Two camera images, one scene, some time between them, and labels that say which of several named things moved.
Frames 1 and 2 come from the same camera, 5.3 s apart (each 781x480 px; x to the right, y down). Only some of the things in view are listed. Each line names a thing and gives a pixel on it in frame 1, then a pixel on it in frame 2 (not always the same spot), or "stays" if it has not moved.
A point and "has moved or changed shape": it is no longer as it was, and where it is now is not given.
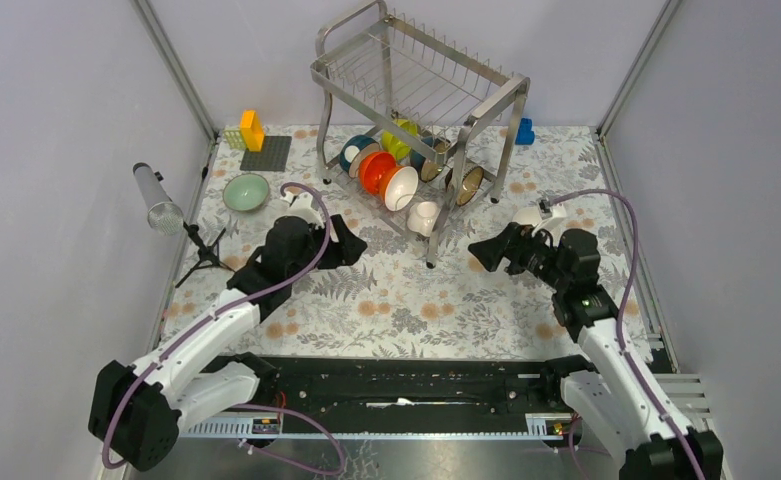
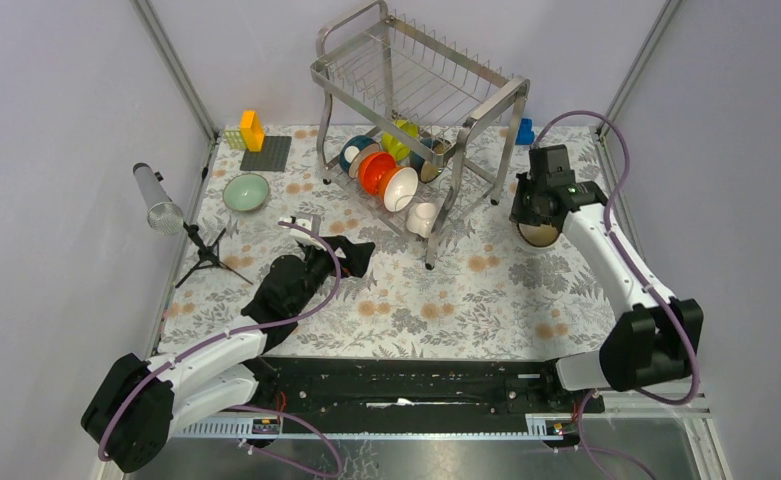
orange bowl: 370,165 stays
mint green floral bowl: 246,192 stays
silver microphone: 165,216 stays
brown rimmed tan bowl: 469,186 has moved or changed shape
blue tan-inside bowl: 425,168 stays
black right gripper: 512,243 → 518,214
